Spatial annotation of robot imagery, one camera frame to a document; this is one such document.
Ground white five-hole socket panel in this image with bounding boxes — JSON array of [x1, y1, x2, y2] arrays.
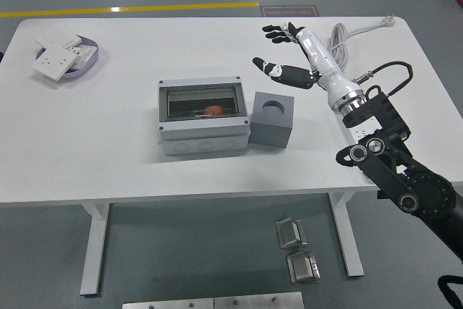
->
[[30, 43, 77, 82]]

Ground steel base plate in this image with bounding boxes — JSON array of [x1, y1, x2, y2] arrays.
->
[[213, 291, 305, 309], [122, 297, 215, 309]]

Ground white coiled power cord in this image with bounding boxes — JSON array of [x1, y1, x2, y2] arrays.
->
[[327, 14, 398, 71]]

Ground white socket panel back side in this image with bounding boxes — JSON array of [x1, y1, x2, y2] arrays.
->
[[68, 43, 98, 70]]

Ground white switch panel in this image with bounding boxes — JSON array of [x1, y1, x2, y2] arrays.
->
[[35, 32, 82, 51]]

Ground grey cube with round hole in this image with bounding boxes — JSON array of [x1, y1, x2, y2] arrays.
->
[[249, 90, 294, 150]]

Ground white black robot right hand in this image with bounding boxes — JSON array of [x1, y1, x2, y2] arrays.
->
[[252, 21, 365, 113]]

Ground yellow floor tape line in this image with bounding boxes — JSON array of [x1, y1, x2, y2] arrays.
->
[[0, 1, 260, 19]]

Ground grey electrical box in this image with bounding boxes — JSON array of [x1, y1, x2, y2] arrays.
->
[[157, 76, 252, 156]]

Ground purple oval tray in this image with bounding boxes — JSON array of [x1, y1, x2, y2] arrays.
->
[[35, 35, 100, 80]]

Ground metal bracket block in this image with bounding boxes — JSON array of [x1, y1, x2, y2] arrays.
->
[[275, 216, 308, 250], [286, 250, 322, 284]]

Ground white table leg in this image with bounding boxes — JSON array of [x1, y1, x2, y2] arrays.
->
[[328, 192, 365, 277], [79, 203, 111, 296]]

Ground white power strip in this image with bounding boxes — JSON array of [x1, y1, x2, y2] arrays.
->
[[349, 124, 381, 142]]

